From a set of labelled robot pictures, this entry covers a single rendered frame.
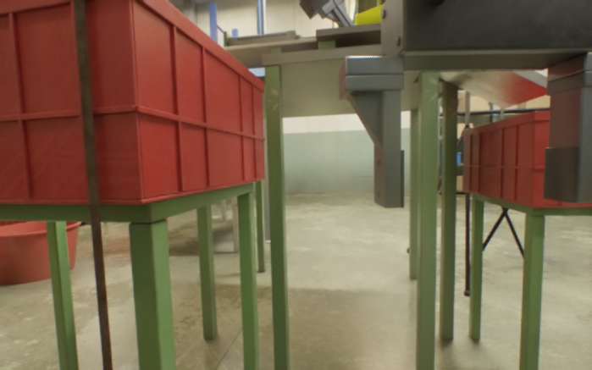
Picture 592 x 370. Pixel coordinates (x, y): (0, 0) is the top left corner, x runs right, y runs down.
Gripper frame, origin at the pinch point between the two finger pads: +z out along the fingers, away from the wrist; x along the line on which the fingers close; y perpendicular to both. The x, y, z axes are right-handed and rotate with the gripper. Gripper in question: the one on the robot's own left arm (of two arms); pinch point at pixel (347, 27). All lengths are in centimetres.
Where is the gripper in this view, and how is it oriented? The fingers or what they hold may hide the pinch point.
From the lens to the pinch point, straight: 92.5
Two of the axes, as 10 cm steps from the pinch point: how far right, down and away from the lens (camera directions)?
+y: 2.6, 0.7, -9.6
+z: 6.4, 7.4, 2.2
